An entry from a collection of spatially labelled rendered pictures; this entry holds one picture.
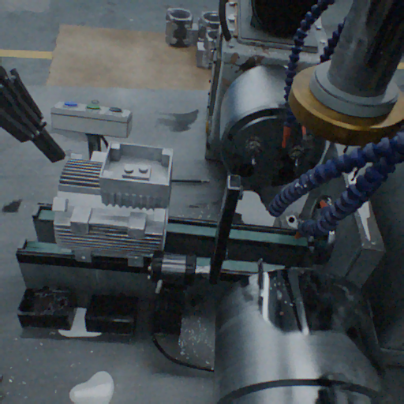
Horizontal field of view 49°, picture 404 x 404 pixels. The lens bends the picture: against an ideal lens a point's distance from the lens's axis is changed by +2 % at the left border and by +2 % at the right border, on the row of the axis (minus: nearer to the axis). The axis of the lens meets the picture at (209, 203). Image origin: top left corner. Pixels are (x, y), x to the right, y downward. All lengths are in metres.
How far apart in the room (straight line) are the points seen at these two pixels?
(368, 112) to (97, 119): 0.61
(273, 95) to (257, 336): 0.57
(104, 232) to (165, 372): 0.32
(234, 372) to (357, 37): 0.47
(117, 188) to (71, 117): 0.31
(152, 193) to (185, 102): 0.84
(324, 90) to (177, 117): 0.89
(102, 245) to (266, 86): 0.51
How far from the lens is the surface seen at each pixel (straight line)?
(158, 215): 0.80
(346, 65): 0.67
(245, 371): 0.62
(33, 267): 1.00
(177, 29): 3.28
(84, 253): 0.88
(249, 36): 1.21
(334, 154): 0.94
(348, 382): 0.61
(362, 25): 0.65
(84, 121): 1.05
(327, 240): 0.88
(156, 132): 1.44
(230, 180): 0.64
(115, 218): 0.82
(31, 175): 1.31
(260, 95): 1.02
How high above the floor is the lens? 1.68
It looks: 46 degrees down
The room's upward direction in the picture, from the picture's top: 10 degrees clockwise
